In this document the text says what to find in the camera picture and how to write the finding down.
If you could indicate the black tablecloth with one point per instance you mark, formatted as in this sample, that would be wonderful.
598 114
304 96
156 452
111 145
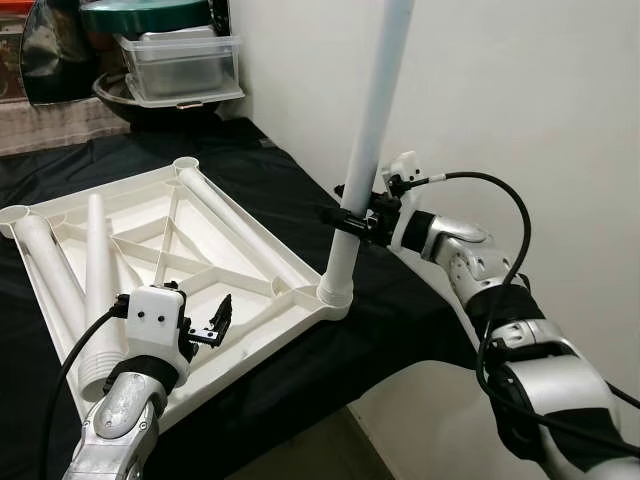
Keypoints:
300 170

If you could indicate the white plastic table top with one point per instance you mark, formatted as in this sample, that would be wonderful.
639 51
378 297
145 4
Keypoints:
240 275

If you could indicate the black wok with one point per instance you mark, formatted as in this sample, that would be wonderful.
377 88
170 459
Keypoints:
130 113

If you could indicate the clear plastic storage container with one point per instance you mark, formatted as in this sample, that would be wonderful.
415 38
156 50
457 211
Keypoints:
180 70

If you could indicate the beige cloth covered bench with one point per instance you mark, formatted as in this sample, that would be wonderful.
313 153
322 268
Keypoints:
50 125

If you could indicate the dark shiny foil bag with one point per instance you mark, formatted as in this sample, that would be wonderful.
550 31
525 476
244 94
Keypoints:
55 50

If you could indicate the green pot lid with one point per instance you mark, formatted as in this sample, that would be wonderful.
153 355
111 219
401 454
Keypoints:
140 15

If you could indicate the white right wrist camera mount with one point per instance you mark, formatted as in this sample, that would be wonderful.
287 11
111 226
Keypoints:
410 225

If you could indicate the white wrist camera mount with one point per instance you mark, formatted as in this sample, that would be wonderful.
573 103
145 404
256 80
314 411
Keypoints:
155 320
410 225

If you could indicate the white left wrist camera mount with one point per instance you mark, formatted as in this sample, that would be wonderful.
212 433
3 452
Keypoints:
155 320

